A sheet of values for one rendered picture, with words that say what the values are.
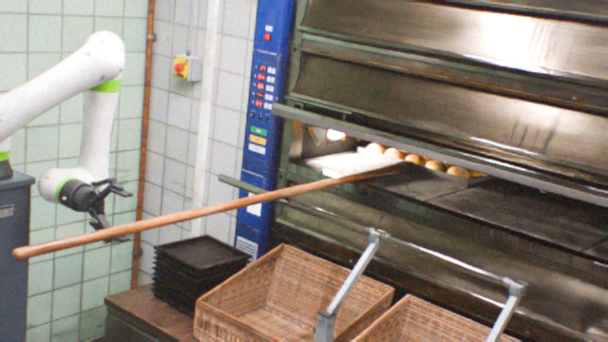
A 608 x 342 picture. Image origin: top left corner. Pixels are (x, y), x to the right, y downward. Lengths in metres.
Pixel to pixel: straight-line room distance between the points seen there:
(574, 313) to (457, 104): 0.77
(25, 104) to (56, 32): 1.09
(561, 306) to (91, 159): 1.57
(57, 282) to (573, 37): 2.43
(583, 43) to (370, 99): 0.78
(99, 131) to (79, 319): 1.54
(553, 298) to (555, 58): 0.76
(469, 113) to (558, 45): 0.36
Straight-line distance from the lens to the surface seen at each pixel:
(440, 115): 2.77
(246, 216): 3.37
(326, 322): 2.43
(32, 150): 3.52
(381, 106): 2.89
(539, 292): 2.72
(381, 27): 2.89
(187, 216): 2.41
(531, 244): 2.69
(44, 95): 2.42
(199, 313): 2.97
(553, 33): 2.61
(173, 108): 3.67
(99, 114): 2.59
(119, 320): 3.29
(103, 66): 2.38
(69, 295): 3.87
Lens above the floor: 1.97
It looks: 15 degrees down
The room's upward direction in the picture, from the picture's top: 7 degrees clockwise
